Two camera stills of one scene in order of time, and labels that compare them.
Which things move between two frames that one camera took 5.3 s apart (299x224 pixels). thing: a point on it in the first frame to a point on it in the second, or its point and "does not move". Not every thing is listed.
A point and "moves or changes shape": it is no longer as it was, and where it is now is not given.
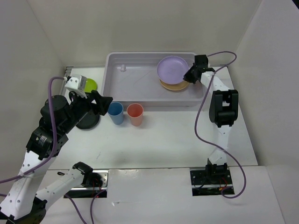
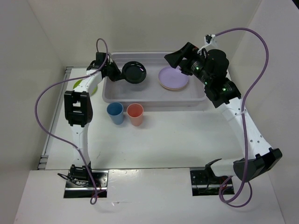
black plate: [89, 122] to [134, 72]
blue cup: [116, 112] does not move
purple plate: [171, 69] moves or changes shape
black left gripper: [103, 101] to [118, 75]
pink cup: [135, 111] does not move
